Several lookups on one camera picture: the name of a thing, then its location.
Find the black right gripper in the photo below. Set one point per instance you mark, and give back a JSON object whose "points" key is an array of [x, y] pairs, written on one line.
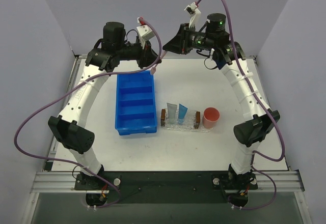
{"points": [[183, 39]]}

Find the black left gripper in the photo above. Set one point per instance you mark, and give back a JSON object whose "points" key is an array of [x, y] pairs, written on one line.
{"points": [[145, 56]]}

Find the pink toothbrush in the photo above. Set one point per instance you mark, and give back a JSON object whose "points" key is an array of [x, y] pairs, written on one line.
{"points": [[153, 69]]}

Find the white toothpaste tube green cap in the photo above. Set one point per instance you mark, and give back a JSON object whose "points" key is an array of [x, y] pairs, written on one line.
{"points": [[172, 108]]}

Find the blue toothpaste tube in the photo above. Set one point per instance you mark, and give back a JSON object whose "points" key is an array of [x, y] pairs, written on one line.
{"points": [[182, 113]]}

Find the clear holder with wooden ends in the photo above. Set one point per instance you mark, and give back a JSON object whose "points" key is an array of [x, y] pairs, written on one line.
{"points": [[180, 121]]}

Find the pink plastic cup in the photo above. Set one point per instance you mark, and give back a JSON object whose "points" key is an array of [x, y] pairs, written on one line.
{"points": [[210, 117]]}

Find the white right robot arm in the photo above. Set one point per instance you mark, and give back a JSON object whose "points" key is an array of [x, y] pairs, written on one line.
{"points": [[230, 59]]}

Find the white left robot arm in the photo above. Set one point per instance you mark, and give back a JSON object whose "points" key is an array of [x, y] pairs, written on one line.
{"points": [[68, 126]]}

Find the clear textured oval tray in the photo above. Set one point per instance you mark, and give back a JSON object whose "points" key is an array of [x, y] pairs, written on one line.
{"points": [[188, 127]]}

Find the blue plastic divided bin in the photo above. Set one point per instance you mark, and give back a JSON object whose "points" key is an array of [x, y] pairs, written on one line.
{"points": [[135, 104]]}

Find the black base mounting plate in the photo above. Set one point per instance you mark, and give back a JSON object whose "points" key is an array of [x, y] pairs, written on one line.
{"points": [[178, 187]]}

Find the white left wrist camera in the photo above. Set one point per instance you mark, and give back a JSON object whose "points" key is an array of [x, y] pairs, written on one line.
{"points": [[144, 31]]}

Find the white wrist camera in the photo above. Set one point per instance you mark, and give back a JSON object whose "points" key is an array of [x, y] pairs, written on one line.
{"points": [[144, 31], [194, 12]]}

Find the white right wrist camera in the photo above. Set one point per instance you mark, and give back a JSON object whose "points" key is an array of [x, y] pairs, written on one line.
{"points": [[194, 12]]}

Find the aluminium front rail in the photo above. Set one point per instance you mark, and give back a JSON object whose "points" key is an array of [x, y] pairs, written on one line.
{"points": [[63, 182]]}

